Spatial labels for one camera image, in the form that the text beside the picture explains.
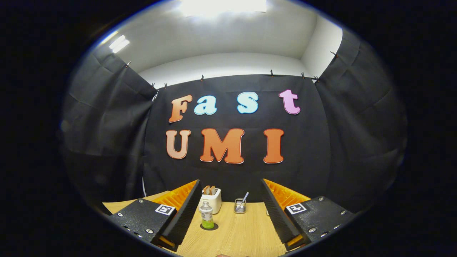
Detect wooden table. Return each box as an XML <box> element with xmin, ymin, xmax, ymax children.
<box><xmin>102</xmin><ymin>191</ymin><xmax>304</xmax><ymax>257</ymax></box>

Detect clear plastic juice bottle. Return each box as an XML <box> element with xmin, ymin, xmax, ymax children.
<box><xmin>200</xmin><ymin>201</ymin><xmax>215</xmax><ymax>229</ymax></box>

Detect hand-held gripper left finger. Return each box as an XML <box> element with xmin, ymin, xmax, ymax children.
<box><xmin>109</xmin><ymin>180</ymin><xmax>202</xmax><ymax>252</ymax></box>

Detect ceiling light strip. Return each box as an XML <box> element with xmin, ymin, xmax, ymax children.
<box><xmin>102</xmin><ymin>32</ymin><xmax>131</xmax><ymax>54</ymax></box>

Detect cream toaster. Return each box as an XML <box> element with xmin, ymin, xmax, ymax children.
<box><xmin>199</xmin><ymin>188</ymin><xmax>222</xmax><ymax>215</ymax></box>

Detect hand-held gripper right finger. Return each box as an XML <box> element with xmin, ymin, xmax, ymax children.
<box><xmin>261</xmin><ymin>178</ymin><xmax>357</xmax><ymax>251</ymax></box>

